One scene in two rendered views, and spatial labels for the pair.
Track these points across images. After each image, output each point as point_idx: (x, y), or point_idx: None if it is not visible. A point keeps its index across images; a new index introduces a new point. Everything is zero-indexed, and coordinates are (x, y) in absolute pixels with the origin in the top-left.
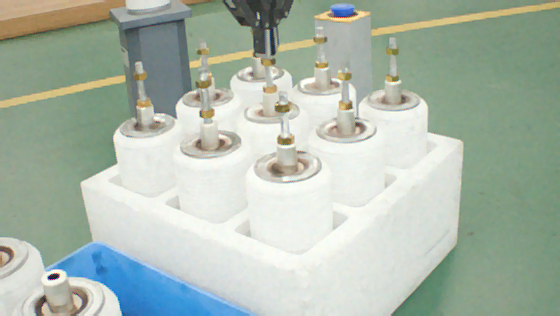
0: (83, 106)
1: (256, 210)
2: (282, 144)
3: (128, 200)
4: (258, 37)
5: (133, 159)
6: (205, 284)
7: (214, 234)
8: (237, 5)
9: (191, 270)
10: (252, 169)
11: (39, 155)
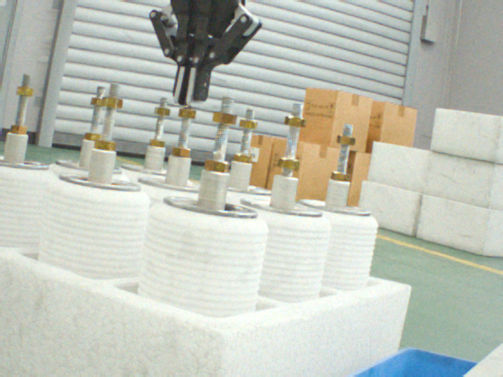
0: None
1: (364, 252)
2: (348, 180)
3: (289, 314)
4: (207, 79)
5: (264, 252)
6: (344, 373)
7: (360, 295)
8: (256, 32)
9: (338, 365)
10: (342, 214)
11: None
